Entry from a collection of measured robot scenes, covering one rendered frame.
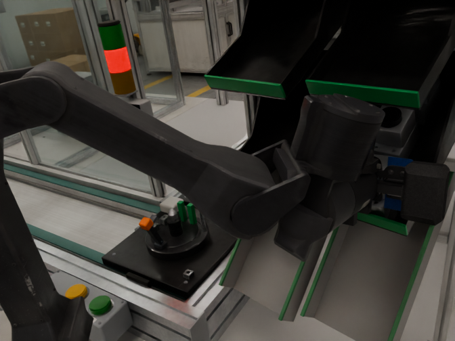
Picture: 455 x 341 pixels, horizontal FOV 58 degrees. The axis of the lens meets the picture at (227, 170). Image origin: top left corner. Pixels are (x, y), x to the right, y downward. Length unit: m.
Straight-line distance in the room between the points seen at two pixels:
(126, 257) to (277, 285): 0.36
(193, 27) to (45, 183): 4.79
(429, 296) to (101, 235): 0.77
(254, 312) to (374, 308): 0.30
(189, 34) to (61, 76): 5.78
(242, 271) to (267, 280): 0.05
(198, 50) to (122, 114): 5.74
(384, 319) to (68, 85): 0.53
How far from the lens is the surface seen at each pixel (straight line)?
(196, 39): 6.04
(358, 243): 0.69
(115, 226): 1.14
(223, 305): 0.83
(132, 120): 0.33
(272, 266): 0.72
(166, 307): 0.81
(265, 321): 0.87
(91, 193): 1.27
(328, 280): 0.70
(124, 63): 0.97
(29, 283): 0.42
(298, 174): 0.34
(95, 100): 0.33
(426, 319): 0.91
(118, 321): 0.84
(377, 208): 0.53
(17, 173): 1.58
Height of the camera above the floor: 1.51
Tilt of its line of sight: 27 degrees down
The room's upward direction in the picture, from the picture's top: 8 degrees counter-clockwise
